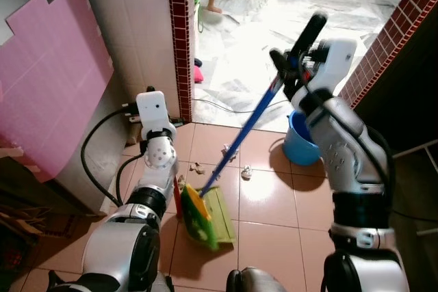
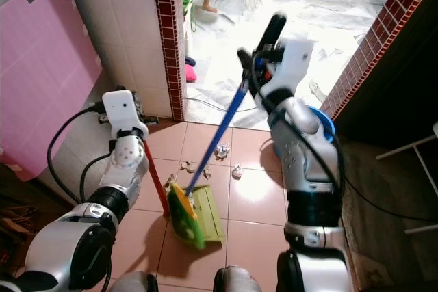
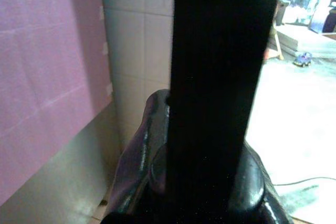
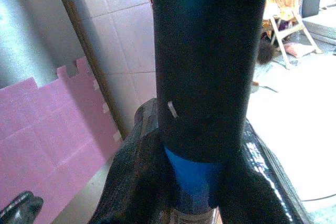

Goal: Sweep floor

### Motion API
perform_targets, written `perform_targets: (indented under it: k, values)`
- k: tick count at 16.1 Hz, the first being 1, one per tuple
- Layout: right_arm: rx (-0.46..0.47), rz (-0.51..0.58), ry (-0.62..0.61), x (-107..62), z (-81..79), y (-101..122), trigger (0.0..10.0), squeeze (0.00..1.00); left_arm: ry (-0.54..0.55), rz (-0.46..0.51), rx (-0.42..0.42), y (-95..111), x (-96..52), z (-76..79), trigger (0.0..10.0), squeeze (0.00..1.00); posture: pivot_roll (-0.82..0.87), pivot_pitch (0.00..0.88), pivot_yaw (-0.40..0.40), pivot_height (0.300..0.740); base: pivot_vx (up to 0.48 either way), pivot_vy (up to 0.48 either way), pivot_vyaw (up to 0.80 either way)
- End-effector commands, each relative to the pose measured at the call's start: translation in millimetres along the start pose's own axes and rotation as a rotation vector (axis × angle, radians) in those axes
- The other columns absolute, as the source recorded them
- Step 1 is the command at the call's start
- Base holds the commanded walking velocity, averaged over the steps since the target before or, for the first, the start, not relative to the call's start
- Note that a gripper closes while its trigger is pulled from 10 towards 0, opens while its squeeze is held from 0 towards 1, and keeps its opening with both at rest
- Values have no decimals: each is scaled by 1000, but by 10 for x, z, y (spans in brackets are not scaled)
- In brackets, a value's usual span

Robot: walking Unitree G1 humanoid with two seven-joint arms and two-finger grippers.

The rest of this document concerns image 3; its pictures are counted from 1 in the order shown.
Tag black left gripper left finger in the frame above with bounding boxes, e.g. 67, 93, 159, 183
104, 89, 171, 224

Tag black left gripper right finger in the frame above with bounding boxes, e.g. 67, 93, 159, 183
227, 141, 294, 224

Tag stacked grey floor boards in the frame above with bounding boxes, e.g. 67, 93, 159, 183
270, 29, 300, 57

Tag blue toy car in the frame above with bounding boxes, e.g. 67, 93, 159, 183
293, 52, 313, 68

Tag light wooden stick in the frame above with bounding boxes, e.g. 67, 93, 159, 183
271, 20, 285, 61

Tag dark figure in background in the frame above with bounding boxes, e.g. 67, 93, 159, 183
321, 5, 336, 34

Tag thin black floor cable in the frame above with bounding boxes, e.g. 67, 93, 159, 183
272, 176, 336, 187

